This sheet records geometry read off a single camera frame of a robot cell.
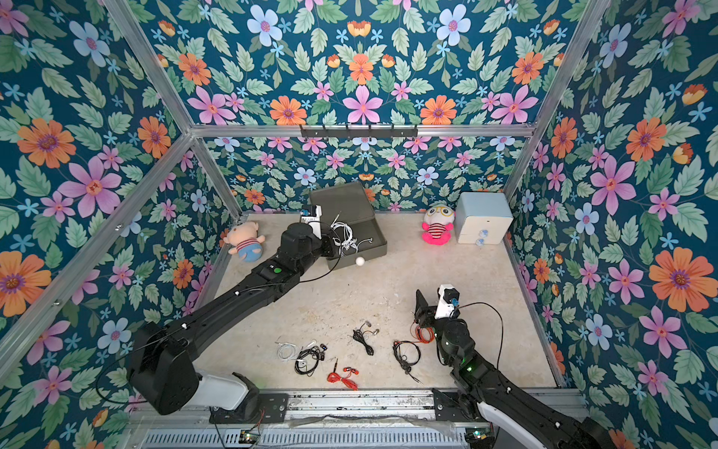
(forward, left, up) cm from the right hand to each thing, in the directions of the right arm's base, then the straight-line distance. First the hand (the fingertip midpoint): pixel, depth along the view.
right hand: (428, 291), depth 79 cm
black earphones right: (-16, +6, -15) cm, 23 cm away
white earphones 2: (-13, +42, -15) cm, 47 cm away
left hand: (+13, +27, +12) cm, 32 cm away
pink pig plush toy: (+22, +64, -7) cm, 68 cm away
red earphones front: (-20, +27, -16) cm, 37 cm away
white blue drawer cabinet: (+30, -21, 0) cm, 37 cm away
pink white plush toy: (+37, -8, -9) cm, 39 cm away
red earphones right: (-7, 0, -15) cm, 17 cm away
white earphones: (+13, +24, +7) cm, 28 cm away
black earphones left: (-13, +33, -15) cm, 39 cm away
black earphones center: (-8, +21, -15) cm, 27 cm away
